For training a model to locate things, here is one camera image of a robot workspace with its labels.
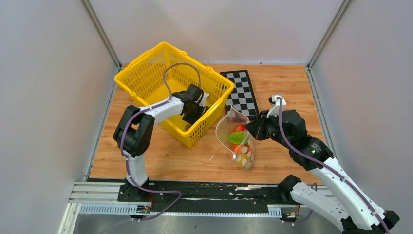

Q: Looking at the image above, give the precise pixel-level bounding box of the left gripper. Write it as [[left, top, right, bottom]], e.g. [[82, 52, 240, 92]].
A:
[[183, 102, 211, 130]]

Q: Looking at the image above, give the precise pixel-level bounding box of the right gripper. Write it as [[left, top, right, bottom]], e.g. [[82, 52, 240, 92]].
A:
[[244, 110, 292, 149]]

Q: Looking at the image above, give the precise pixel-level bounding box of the red apple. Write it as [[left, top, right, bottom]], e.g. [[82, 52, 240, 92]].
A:
[[234, 124, 245, 132]]

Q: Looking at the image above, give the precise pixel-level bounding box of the green star fruit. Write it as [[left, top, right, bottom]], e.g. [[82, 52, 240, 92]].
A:
[[227, 131, 250, 144]]

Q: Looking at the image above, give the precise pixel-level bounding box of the polka dot zip bag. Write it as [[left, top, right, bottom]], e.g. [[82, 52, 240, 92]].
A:
[[215, 106, 255, 170]]

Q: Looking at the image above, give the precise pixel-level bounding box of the orange tangerine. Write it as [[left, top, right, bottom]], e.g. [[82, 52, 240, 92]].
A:
[[231, 144, 244, 154]]

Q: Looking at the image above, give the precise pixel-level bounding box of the yellow lemon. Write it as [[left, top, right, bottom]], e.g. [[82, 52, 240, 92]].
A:
[[235, 153, 250, 168]]

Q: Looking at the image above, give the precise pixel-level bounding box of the yellow plastic basket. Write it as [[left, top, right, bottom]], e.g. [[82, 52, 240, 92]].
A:
[[114, 41, 235, 149]]

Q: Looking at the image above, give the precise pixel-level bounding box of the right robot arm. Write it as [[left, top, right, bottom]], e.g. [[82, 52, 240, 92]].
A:
[[245, 110, 400, 234]]

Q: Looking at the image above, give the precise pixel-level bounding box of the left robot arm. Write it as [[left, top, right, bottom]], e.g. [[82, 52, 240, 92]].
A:
[[113, 84, 209, 201]]

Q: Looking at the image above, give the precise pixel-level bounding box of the black white checkerboard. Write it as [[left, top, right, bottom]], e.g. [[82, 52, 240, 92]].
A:
[[220, 70, 259, 121]]

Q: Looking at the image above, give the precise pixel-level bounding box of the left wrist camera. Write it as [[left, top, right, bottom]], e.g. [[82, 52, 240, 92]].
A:
[[199, 92, 209, 107]]

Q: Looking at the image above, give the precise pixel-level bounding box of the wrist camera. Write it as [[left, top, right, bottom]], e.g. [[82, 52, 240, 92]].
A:
[[266, 94, 287, 118], [199, 92, 209, 107]]

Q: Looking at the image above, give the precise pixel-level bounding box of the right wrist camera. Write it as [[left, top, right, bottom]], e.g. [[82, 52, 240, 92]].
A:
[[266, 94, 287, 118]]

